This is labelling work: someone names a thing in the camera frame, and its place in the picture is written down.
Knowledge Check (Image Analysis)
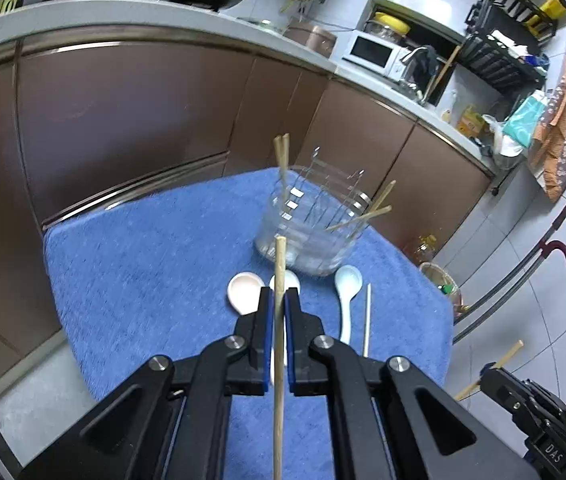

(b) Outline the teal plastic bag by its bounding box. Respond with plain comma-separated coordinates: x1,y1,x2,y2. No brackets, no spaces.
500,90,549,143

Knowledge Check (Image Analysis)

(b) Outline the white ceramic spoon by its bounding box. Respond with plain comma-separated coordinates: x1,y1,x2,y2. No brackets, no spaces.
334,265,364,346
268,270,302,386
227,271,266,317

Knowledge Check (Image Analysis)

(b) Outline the blue towel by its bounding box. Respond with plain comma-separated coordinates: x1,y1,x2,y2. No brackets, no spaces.
43,167,456,480

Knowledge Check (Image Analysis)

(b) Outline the cooking oil bottle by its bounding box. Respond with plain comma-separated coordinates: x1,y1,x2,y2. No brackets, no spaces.
405,234,439,267

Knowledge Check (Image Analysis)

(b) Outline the white microwave oven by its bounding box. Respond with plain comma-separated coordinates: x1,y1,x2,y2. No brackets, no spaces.
340,29,414,81

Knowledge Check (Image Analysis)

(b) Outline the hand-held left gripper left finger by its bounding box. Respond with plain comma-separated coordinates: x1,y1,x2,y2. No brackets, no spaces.
15,286,276,480

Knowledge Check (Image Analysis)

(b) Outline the yellow pot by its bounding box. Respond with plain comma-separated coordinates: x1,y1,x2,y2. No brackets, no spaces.
373,10,411,36

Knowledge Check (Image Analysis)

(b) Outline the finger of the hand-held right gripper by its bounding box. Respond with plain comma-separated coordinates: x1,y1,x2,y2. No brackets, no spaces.
480,365,527,414

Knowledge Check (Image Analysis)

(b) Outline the long wooden stick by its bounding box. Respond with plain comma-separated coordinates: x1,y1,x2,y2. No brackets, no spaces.
422,44,463,106

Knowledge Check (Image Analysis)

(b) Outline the red handled pole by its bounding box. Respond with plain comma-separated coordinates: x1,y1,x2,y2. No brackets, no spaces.
463,187,566,311

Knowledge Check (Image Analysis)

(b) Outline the brown rice cooker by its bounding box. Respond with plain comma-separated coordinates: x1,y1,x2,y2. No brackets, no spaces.
283,20,338,58

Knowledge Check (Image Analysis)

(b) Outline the black wall rack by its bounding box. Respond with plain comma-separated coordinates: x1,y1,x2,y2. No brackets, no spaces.
456,0,561,93

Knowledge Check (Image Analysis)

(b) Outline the wicker basket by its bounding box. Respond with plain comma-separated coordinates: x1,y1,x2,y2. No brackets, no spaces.
419,261,464,317

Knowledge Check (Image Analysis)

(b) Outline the metal faucet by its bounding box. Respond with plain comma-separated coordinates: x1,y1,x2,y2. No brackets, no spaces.
400,45,436,101

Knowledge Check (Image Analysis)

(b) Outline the yellow film roll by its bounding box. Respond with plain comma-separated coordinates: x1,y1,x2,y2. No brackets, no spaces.
523,0,566,38

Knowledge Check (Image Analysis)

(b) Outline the clear utensil holder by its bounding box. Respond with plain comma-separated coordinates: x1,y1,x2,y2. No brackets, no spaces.
253,146,374,278

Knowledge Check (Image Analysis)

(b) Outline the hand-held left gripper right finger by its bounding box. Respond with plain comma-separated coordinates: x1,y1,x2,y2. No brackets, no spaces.
284,286,541,480

